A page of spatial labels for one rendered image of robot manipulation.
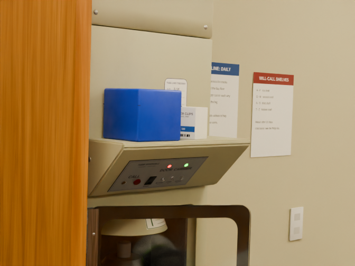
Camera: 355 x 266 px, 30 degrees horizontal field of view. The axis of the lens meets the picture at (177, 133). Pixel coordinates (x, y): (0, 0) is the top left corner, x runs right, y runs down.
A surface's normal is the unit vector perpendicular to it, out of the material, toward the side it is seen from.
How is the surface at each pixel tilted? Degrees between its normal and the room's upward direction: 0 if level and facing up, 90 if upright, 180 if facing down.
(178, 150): 135
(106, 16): 90
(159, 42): 90
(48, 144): 90
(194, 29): 90
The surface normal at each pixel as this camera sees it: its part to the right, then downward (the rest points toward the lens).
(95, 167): -0.73, 0.01
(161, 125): 0.68, 0.06
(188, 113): -0.49, 0.03
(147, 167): 0.46, 0.75
